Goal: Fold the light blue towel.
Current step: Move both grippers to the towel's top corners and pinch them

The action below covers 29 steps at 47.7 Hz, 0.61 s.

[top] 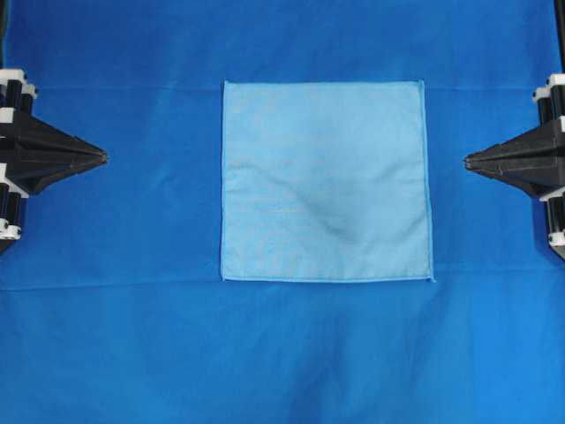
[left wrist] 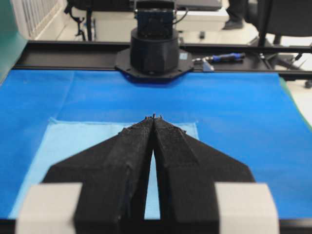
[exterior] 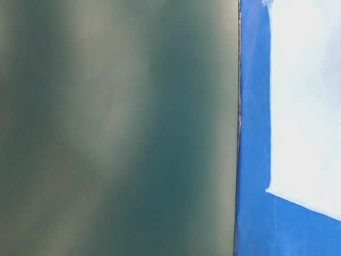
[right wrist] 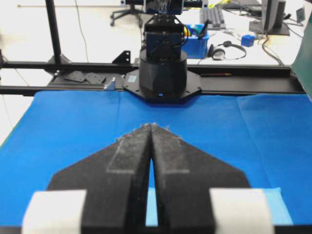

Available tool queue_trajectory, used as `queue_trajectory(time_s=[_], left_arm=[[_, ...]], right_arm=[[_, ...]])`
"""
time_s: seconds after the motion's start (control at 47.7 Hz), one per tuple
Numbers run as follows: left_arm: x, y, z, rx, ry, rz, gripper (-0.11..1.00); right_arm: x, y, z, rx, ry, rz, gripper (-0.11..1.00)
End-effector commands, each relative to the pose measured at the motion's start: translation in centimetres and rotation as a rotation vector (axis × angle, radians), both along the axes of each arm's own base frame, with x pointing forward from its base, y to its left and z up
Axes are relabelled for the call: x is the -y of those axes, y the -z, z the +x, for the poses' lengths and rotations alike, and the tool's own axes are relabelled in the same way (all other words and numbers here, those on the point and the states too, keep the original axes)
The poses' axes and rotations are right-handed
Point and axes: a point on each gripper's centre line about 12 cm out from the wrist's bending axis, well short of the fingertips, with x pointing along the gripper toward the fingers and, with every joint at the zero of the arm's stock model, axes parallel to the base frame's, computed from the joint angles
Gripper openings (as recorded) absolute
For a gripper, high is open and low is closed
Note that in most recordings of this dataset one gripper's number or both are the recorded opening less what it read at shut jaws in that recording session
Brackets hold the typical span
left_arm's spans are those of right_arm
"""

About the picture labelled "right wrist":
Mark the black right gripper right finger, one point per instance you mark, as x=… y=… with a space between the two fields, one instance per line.
x=183 y=176

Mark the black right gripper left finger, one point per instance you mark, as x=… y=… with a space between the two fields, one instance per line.
x=105 y=193

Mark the black aluminium frame rail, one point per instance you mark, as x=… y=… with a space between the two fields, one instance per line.
x=215 y=80

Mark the black vertical frame post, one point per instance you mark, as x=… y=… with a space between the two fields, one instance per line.
x=50 y=7

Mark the grey over-ear headphones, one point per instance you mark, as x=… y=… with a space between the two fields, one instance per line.
x=218 y=54

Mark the dark green board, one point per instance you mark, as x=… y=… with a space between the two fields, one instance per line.
x=302 y=65

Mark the black keyboard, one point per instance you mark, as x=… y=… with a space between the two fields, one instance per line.
x=213 y=16

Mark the black office chair base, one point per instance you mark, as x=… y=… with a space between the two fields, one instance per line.
x=131 y=11

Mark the dark blue table cloth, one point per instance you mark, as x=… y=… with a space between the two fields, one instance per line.
x=269 y=137

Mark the blue plastic storage bin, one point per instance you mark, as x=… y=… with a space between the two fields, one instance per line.
x=196 y=48

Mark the small blue box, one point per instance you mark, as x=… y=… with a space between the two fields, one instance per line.
x=247 y=40

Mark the black monitor stand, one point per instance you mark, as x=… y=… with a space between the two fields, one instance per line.
x=271 y=20

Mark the black mounting plate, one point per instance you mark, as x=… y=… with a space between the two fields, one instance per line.
x=92 y=78

